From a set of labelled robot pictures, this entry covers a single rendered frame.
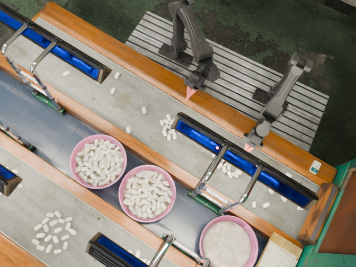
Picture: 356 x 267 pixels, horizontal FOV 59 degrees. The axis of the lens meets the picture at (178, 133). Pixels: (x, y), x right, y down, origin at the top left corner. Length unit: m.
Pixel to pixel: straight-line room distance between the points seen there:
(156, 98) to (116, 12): 1.42
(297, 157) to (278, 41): 1.50
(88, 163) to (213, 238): 0.69
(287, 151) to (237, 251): 0.55
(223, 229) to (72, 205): 0.71
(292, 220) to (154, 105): 0.88
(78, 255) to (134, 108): 0.74
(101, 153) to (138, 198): 0.29
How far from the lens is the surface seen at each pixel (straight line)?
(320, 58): 3.04
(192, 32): 1.47
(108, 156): 1.57
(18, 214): 1.64
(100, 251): 1.15
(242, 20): 3.00
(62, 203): 1.58
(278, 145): 1.67
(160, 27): 2.02
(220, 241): 1.54
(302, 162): 1.70
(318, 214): 1.58
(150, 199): 1.53
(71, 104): 1.68
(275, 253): 1.57
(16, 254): 1.60
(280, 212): 1.63
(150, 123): 1.62
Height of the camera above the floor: 2.25
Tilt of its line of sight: 70 degrees down
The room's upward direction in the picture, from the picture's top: 12 degrees clockwise
